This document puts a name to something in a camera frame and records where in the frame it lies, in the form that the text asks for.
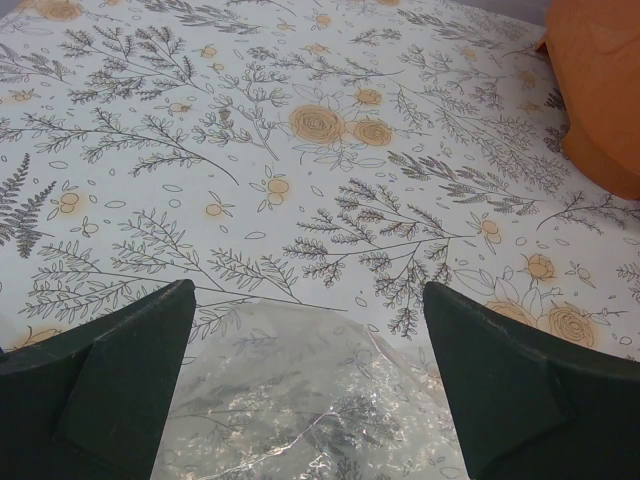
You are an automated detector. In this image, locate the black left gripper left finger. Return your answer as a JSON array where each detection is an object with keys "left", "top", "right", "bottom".
[{"left": 1, "top": 279, "right": 195, "bottom": 479}]

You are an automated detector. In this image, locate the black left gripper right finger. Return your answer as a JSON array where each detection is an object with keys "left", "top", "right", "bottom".
[{"left": 423, "top": 282, "right": 639, "bottom": 479}]

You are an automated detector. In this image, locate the clear zip top bag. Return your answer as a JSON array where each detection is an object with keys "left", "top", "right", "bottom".
[{"left": 152, "top": 302, "right": 467, "bottom": 479}]

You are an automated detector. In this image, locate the floral tablecloth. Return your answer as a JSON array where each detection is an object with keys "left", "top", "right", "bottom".
[{"left": 1, "top": 1, "right": 639, "bottom": 377}]

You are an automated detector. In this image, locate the orange plastic bin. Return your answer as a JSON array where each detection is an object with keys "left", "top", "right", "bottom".
[{"left": 538, "top": 0, "right": 639, "bottom": 200}]

